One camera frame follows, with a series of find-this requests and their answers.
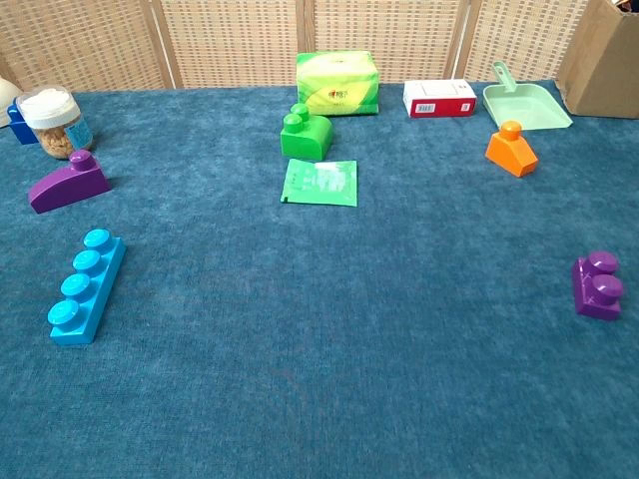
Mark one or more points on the light blue four-stud brick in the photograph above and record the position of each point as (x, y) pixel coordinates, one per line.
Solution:
(107, 279)

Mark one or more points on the small purple two-stud brick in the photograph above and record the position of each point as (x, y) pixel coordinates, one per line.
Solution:
(599, 294)

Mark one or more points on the green sachet packet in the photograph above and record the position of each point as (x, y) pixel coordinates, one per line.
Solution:
(319, 182)

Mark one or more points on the green rounded two-stud brick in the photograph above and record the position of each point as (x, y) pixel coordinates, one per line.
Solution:
(304, 142)

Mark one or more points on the blue table cloth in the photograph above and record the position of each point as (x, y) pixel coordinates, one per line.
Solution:
(319, 374)

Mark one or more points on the green yellow tissue pack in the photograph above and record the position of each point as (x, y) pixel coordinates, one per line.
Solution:
(337, 85)

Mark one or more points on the red and white box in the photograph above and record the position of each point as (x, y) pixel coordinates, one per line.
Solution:
(439, 105)

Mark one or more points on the orange sloped one-stud brick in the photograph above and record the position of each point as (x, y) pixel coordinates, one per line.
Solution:
(509, 152)

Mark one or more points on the woven wooden folding screen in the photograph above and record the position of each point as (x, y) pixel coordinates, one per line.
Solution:
(224, 40)

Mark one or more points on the mint green dustpan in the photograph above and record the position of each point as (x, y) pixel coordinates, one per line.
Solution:
(524, 110)

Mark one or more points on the purple sloped one-stud brick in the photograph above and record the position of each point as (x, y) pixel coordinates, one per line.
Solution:
(70, 187)

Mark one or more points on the clear jar with white lid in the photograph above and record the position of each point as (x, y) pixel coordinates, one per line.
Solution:
(50, 115)

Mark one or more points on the blue and white object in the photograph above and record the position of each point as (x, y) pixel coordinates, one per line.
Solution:
(20, 131)

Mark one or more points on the brown cardboard box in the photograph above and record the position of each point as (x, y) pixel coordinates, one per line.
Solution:
(604, 65)

